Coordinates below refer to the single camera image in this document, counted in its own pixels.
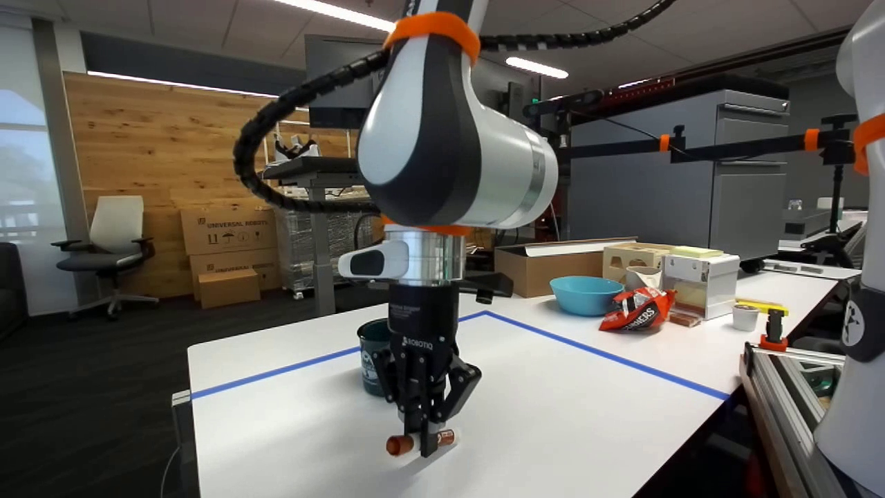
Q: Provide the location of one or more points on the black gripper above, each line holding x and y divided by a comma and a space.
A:
427, 387

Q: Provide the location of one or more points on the orange capped marker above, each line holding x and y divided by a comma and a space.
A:
427, 444

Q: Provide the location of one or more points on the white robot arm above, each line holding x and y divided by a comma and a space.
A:
439, 165

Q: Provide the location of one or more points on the dark teal mug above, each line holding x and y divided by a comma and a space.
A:
375, 347

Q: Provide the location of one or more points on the blue tape line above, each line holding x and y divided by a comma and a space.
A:
497, 333

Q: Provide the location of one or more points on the cardboard box on table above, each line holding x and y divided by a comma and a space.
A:
531, 267

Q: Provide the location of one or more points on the blue bowl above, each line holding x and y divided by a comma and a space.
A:
589, 297

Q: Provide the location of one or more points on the orange red bag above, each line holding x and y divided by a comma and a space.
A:
639, 311

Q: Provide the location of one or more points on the stacked cardboard boxes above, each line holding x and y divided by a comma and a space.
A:
230, 253

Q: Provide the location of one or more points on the grey cabinet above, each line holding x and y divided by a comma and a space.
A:
722, 203

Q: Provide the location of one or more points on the white box with green lid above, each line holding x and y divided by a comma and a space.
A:
704, 281

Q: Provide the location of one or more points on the small white cup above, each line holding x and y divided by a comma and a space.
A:
744, 317

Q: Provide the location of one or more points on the white office chair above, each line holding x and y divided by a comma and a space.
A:
115, 243

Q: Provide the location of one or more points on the black orange clamp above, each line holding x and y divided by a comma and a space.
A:
773, 338

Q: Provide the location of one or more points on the black orange camera boom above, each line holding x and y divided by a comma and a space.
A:
560, 118

